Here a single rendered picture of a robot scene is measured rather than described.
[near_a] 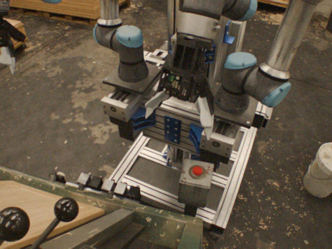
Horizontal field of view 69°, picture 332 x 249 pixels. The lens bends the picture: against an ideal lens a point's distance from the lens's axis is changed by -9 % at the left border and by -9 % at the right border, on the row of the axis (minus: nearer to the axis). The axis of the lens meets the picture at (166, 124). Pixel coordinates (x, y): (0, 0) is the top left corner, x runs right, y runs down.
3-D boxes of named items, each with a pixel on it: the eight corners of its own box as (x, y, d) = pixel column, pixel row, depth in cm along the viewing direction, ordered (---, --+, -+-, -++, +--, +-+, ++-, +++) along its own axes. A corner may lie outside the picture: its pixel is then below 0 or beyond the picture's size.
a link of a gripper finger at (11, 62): (0, 76, 76) (-10, 50, 75) (15, 74, 81) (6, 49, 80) (5, 72, 75) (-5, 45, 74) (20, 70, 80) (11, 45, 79)
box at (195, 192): (208, 186, 117) (214, 163, 104) (204, 209, 109) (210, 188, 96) (183, 180, 119) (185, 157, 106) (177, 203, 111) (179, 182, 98)
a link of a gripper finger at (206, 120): (201, 147, 52) (184, 103, 51) (208, 138, 57) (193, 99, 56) (215, 143, 50) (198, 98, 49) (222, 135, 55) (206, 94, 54)
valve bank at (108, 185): (153, 202, 130) (151, 178, 113) (145, 228, 121) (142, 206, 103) (66, 180, 139) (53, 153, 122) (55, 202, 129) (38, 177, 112)
